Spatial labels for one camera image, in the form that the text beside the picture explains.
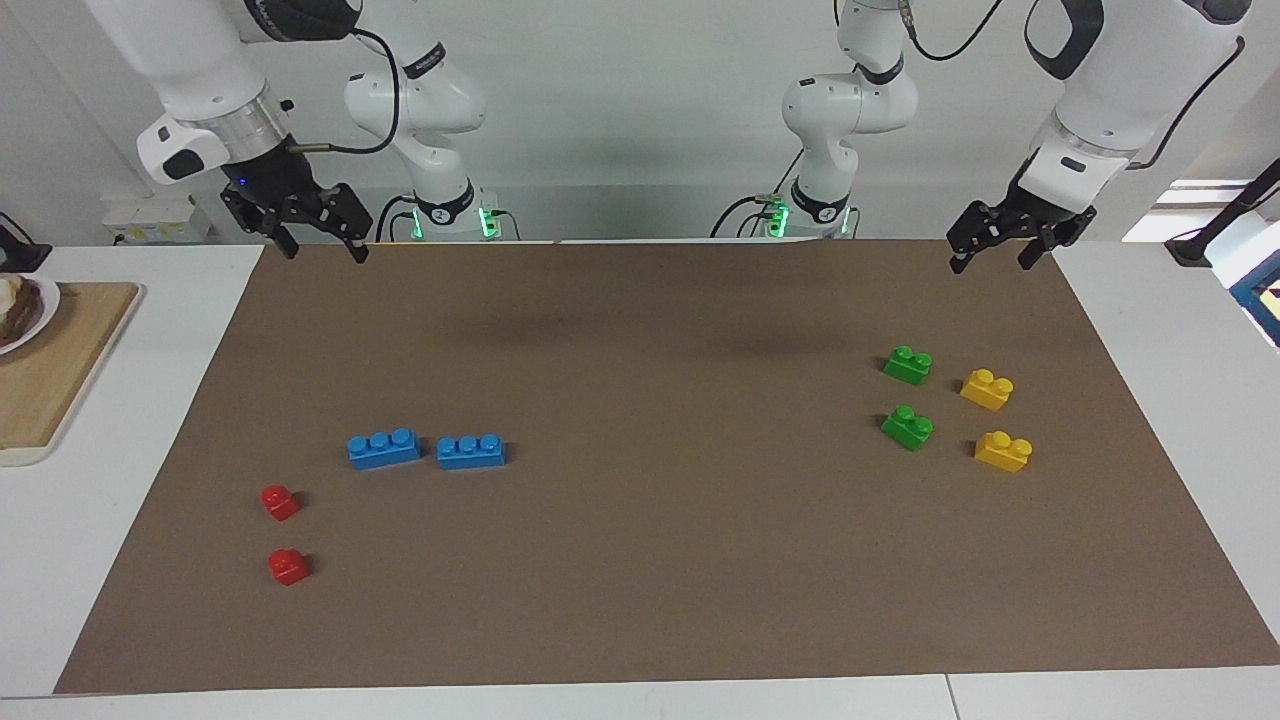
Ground blue three-stud toy block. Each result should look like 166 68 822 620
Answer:
436 432 508 471
347 428 423 471

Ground green two-stud toy block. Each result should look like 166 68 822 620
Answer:
882 346 934 387
880 404 936 452

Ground black clamp stand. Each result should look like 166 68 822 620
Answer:
1165 158 1280 267

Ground white plate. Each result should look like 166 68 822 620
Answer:
0 274 62 357

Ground wooden cutting board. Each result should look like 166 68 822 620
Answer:
0 282 143 468

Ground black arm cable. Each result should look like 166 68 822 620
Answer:
898 0 1250 171
285 27 404 157

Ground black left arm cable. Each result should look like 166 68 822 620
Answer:
898 0 1250 171

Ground yellow two-stud toy block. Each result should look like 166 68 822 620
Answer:
960 368 1015 412
974 430 1034 473

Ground brown table mat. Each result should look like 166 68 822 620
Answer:
52 240 1280 696

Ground black right base cable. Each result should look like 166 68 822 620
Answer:
375 193 417 244

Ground black left base cable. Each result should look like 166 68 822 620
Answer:
710 148 807 239

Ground blue framed white box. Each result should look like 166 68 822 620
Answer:
1205 212 1280 349

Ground black clamp mount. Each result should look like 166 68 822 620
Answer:
0 212 53 274

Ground black base cable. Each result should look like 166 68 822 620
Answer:
710 148 807 239
375 193 417 244

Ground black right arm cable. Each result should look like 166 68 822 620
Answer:
285 27 404 157

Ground white power strip box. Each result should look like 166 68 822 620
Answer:
100 194 217 247

